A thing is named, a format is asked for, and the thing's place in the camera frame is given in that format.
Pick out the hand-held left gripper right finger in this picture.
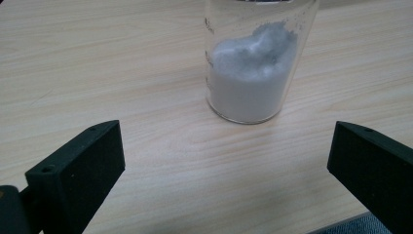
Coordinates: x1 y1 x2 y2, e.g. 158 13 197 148
326 121 413 234

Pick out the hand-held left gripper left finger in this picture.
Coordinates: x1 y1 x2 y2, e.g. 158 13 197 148
24 120 126 234

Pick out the glass jar with white powder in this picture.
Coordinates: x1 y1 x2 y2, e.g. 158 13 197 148
204 0 320 125

